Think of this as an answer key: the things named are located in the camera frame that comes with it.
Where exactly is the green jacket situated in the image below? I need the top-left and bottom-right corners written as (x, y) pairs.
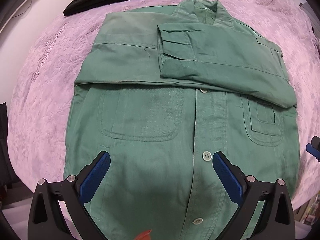
top-left (65, 0), bottom-right (299, 239)

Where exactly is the purple bed blanket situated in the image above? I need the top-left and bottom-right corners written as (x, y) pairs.
top-left (8, 0), bottom-right (319, 208)

